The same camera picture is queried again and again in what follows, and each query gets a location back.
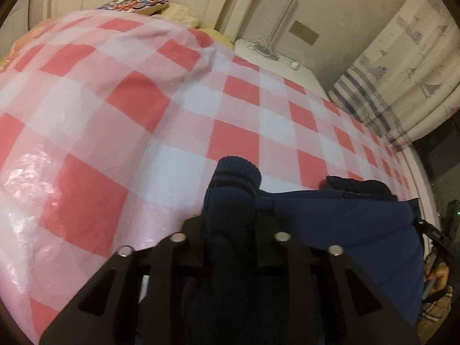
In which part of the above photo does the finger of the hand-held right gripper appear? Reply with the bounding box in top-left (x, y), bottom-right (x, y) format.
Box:
top-left (413, 217), bottom-right (453, 256)

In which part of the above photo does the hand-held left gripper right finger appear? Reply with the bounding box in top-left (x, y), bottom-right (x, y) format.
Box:
top-left (253, 208), bottom-right (421, 345)

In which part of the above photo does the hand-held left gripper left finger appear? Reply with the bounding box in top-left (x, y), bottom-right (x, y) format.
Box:
top-left (39, 219), bottom-right (205, 345)

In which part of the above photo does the navy blue puffer jacket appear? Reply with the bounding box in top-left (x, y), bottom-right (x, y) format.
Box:
top-left (180, 156), bottom-right (426, 345)

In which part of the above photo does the person's right hand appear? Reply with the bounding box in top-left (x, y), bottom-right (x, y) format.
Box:
top-left (424, 263), bottom-right (451, 289)

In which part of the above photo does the plaid clothing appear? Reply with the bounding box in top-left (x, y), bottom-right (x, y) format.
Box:
top-left (417, 287), bottom-right (454, 345)

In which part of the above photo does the pink checked bed sheet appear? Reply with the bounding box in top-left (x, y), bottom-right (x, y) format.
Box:
top-left (0, 9), bottom-right (421, 345)

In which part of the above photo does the printed striped curtain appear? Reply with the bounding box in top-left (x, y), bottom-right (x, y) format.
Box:
top-left (329, 0), bottom-right (460, 152)

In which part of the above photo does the white nightstand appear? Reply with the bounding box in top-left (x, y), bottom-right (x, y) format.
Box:
top-left (232, 39), bottom-right (331, 97)

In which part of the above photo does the yellow pillow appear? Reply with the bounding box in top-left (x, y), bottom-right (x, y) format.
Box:
top-left (197, 27), bottom-right (234, 49)

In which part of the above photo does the clear lamp stand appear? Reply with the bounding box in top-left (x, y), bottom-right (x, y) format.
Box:
top-left (252, 0), bottom-right (302, 60)

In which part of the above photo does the cream fluffy blanket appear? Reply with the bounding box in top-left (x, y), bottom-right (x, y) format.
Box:
top-left (158, 3), bottom-right (200, 28)

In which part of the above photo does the patterned round pillow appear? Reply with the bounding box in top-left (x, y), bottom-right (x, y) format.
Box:
top-left (96, 0), bottom-right (169, 16)

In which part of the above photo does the white cable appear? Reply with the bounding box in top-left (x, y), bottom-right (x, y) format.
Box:
top-left (244, 39), bottom-right (300, 71)

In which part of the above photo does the wall outlet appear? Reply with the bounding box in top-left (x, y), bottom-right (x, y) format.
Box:
top-left (289, 20), bottom-right (320, 46)

